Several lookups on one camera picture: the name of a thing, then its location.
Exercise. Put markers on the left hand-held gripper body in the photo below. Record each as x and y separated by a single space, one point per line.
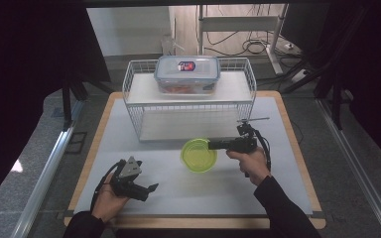
129 172

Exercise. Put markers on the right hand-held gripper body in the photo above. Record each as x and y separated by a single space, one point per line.
244 143

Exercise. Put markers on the green plastic bowl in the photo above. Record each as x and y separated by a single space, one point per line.
196 158

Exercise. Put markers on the clear food container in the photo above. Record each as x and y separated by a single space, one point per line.
198 77

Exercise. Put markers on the person's right hand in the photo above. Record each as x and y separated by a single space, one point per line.
251 165

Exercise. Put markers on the person's left hand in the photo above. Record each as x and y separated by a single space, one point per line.
107 203

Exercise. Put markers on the white table mat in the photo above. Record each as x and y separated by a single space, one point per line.
178 195

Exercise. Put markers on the white power strip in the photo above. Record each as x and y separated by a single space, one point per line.
300 75

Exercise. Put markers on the black metal stand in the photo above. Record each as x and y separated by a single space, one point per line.
67 99

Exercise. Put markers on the black curtain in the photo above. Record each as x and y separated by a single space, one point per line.
370 66
20 82

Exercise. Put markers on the aluminium rail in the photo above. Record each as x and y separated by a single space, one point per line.
357 172
43 185

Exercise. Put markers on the white metal desk frame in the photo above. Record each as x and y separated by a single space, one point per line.
241 23

